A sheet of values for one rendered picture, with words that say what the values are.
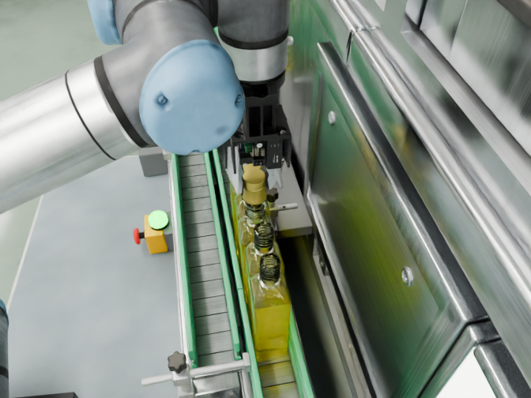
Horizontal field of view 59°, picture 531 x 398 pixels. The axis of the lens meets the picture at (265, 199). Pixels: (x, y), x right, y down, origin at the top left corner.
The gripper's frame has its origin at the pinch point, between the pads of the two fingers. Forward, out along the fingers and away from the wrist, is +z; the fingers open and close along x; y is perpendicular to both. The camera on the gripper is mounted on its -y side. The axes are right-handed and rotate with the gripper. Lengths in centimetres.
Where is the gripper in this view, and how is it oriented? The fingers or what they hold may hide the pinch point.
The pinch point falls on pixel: (254, 180)
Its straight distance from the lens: 68.7
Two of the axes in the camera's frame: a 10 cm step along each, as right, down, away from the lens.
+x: 9.9, -1.3, 1.2
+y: 1.7, 7.2, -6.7
